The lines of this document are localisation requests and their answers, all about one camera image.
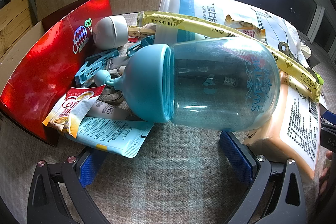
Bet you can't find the blue baby bottle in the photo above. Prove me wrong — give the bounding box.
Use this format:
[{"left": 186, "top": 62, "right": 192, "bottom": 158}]
[{"left": 94, "top": 37, "right": 280, "bottom": 132}]

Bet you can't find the light blue cream tube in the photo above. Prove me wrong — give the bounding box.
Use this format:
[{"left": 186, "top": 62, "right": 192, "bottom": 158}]
[{"left": 65, "top": 117, "right": 154, "bottom": 158}]

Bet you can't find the blue plastic clothes clip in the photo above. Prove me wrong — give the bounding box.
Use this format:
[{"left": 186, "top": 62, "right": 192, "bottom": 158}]
[{"left": 75, "top": 48, "right": 119, "bottom": 86}]

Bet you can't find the white round massager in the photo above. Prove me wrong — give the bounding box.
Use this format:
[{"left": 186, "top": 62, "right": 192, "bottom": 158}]
[{"left": 93, "top": 15, "right": 128, "bottom": 50}]

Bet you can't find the person right hand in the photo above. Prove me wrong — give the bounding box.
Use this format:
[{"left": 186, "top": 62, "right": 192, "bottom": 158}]
[{"left": 319, "top": 151, "right": 333, "bottom": 196}]

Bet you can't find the coffee sachet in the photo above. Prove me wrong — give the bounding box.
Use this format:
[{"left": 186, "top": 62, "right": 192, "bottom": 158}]
[{"left": 43, "top": 85, "right": 105, "bottom": 139}]

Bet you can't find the face mask pack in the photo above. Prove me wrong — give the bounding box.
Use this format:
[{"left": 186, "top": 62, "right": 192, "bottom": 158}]
[{"left": 159, "top": 0, "right": 308, "bottom": 67}]

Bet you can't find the yellow long sachet stick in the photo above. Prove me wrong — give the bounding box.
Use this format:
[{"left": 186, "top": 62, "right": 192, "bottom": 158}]
[{"left": 137, "top": 11, "right": 322, "bottom": 102}]

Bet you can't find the orange soap bar pack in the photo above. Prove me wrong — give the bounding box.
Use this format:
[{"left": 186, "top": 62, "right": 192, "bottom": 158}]
[{"left": 243, "top": 71, "right": 321, "bottom": 184}]

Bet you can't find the red cardboard box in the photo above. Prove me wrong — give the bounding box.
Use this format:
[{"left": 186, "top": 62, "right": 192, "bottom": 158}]
[{"left": 1, "top": 0, "right": 112, "bottom": 146}]

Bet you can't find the pine plank panel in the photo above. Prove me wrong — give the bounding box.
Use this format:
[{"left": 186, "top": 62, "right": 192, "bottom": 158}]
[{"left": 0, "top": 0, "right": 35, "bottom": 57}]

